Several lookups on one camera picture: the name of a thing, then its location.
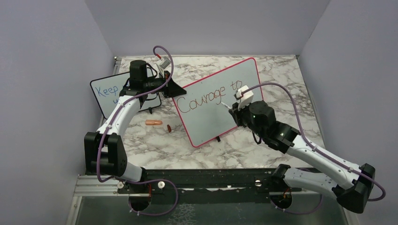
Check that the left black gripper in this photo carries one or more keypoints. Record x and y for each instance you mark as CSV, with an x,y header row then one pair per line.
x,y
172,89

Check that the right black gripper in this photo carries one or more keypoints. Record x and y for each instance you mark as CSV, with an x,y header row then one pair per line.
x,y
237,113

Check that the red framed whiteboard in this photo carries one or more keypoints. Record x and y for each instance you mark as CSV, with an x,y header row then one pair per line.
x,y
202,109

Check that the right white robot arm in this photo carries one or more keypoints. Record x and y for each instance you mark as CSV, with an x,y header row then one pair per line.
x,y
348,183

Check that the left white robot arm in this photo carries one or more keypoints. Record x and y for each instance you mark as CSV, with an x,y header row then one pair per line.
x,y
104,150

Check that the black framed written whiteboard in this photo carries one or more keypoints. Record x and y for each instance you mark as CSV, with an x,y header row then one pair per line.
x,y
106,91

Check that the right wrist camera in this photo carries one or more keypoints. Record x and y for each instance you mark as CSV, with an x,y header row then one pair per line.
x,y
244,97

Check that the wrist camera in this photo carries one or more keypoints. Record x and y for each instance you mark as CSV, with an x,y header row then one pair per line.
x,y
244,97
162,64

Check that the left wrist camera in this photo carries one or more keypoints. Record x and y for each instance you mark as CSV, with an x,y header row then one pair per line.
x,y
162,64

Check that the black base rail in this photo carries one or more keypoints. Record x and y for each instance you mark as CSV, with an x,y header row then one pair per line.
x,y
207,186

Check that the aluminium frame rail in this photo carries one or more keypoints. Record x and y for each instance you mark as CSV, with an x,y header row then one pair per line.
x,y
95,203

